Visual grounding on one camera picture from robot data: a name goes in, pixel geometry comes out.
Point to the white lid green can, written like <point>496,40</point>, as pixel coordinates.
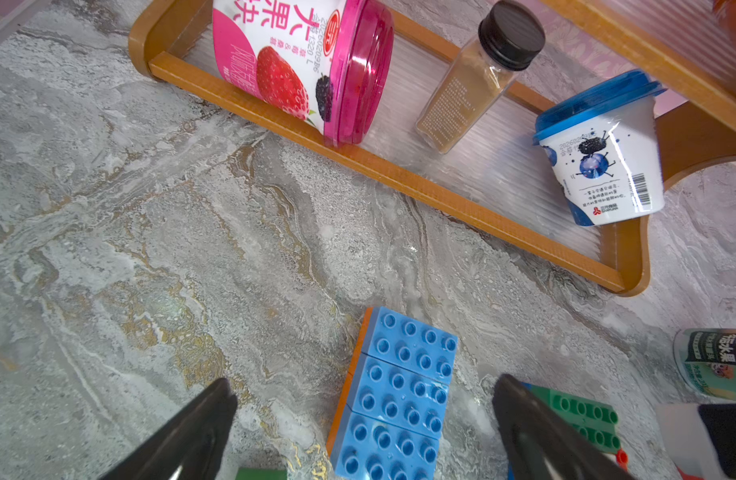
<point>706,360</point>

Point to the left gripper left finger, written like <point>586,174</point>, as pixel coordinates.
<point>189,446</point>

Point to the white black lying can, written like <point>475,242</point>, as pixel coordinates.
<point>603,149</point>

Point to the red brick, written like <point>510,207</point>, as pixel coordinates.
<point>622,459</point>

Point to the wooden three-tier shelf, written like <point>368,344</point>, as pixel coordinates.
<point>495,178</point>

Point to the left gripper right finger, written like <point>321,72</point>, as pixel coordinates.
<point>540,444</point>

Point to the light blue brick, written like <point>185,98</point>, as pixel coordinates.
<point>409,343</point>
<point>398,396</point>
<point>366,448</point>

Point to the small green brick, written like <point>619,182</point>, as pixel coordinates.
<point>247,473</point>

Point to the orange brick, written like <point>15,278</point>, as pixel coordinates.
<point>360,340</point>
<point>342,403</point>

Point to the small brown jar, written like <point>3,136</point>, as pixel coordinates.
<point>506,42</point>

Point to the pink lying cup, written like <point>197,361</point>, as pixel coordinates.
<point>324,62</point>

